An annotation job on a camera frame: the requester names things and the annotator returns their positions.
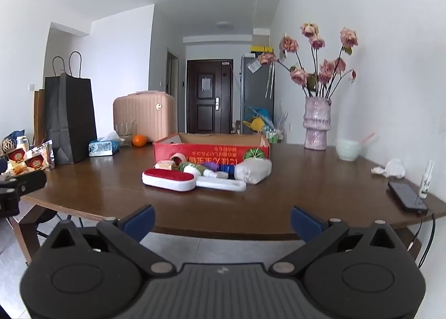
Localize crumpled white tissue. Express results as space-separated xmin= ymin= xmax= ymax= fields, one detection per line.
xmin=371 ymin=159 xmax=406 ymax=178

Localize pink suitcase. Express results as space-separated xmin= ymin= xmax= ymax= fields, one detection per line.
xmin=112 ymin=92 xmax=175 ymax=143

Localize grey refrigerator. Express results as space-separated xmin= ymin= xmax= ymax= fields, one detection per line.
xmin=240 ymin=55 xmax=275 ymax=131

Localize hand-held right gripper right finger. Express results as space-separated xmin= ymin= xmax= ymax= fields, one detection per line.
xmin=271 ymin=206 xmax=405 ymax=275

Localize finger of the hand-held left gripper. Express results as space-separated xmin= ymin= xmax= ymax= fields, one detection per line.
xmin=0 ymin=170 xmax=47 ymax=197

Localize small clear spray bottle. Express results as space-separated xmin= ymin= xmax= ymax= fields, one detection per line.
xmin=418 ymin=160 xmax=435 ymax=199

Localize white bowl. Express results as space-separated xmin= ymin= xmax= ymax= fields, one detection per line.
xmin=335 ymin=138 xmax=360 ymax=161

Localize yellow watering can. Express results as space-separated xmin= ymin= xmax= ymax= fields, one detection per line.
xmin=244 ymin=116 xmax=265 ymax=131

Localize red and white lint brush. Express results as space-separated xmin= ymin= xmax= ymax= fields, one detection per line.
xmin=142 ymin=168 xmax=247 ymax=192

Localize dark wooden door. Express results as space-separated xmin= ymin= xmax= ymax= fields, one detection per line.
xmin=186 ymin=59 xmax=233 ymax=134

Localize white plastic pouch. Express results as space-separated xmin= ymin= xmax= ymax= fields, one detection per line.
xmin=234 ymin=159 xmax=272 ymax=185

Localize black paper bag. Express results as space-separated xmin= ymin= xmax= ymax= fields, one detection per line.
xmin=44 ymin=51 xmax=98 ymax=165

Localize black charging cable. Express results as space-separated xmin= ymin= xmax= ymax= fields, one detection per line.
xmin=409 ymin=212 xmax=437 ymax=268

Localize dried pink roses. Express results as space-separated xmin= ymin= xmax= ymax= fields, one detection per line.
xmin=258 ymin=23 xmax=359 ymax=99

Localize red cardboard box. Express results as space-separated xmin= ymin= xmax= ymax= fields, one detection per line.
xmin=152 ymin=132 xmax=271 ymax=170

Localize red label snack packet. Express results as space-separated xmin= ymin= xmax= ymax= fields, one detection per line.
xmin=24 ymin=140 xmax=55 ymax=171
xmin=6 ymin=148 xmax=28 ymax=170

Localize pile of household clutter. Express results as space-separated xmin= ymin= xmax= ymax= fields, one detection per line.
xmin=232 ymin=106 xmax=290 ymax=145

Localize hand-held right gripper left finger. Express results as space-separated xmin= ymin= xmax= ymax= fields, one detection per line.
xmin=42 ymin=205 xmax=176 ymax=275

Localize pink ceramic vase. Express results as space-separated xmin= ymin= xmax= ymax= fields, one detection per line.
xmin=302 ymin=96 xmax=331 ymax=150

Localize blue tissue pack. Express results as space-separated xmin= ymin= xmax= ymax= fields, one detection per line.
xmin=88 ymin=131 xmax=124 ymax=157

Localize black smartphone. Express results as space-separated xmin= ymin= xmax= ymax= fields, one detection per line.
xmin=387 ymin=180 xmax=429 ymax=212

